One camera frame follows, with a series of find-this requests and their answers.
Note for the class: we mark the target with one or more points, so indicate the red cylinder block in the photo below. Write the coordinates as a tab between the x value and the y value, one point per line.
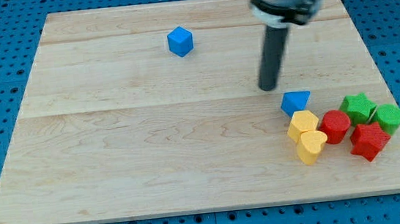
335	125

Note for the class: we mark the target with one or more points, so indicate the red star block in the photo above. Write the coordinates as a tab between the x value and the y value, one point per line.
368	140

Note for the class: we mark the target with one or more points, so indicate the green cylinder block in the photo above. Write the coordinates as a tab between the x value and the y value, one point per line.
388	118

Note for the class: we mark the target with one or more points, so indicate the yellow heart block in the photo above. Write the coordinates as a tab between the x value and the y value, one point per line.
310	145

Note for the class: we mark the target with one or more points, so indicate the blue cube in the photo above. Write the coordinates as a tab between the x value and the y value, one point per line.
180	41

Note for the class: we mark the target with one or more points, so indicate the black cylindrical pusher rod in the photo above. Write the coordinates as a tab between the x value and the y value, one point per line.
272	56

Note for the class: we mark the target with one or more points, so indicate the blue triangular block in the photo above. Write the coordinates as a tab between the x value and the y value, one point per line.
294	101

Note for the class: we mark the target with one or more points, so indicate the yellow pentagon block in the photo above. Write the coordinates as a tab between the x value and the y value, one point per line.
301	121

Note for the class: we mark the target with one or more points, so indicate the green star block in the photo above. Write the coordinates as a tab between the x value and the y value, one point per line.
358	108

